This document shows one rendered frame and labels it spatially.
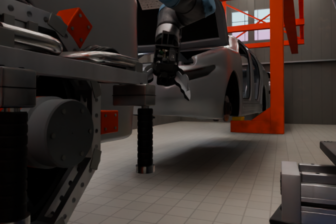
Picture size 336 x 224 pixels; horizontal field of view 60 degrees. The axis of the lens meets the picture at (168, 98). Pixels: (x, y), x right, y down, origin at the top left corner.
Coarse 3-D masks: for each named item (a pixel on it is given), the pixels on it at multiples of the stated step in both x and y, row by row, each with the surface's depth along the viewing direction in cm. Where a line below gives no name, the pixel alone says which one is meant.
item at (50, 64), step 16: (0, 48) 37; (16, 48) 39; (16, 64) 39; (32, 64) 41; (48, 64) 44; (64, 64) 47; (80, 64) 50; (96, 64) 54; (96, 80) 56; (112, 80) 59; (128, 80) 64; (144, 80) 70
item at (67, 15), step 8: (72, 8) 78; (64, 16) 77; (72, 16) 75; (80, 16) 77; (72, 24) 75; (80, 24) 78; (88, 24) 81; (72, 32) 75; (80, 32) 78; (88, 32) 81; (80, 40) 77
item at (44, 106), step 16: (48, 96) 56; (32, 112) 52; (48, 112) 50; (64, 112) 52; (80, 112) 57; (32, 128) 50; (48, 128) 49; (64, 128) 53; (80, 128) 57; (32, 144) 50; (48, 144) 49; (64, 144) 53; (80, 144) 57; (32, 160) 52; (48, 160) 51; (64, 160) 53; (80, 160) 57
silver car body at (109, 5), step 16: (32, 0) 89; (48, 0) 95; (64, 0) 102; (80, 0) 109; (96, 0) 117; (112, 0) 127; (128, 0) 139; (96, 16) 117; (112, 16) 127; (128, 16) 139; (96, 32) 117; (112, 32) 127; (128, 32) 139; (80, 48) 109; (128, 48) 139; (112, 96) 127; (128, 112) 139; (128, 128) 138
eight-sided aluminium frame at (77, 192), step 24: (0, 0) 57; (48, 24) 68; (72, 48) 75; (96, 96) 83; (96, 120) 83; (96, 144) 84; (72, 168) 80; (96, 168) 83; (72, 192) 75; (48, 216) 72
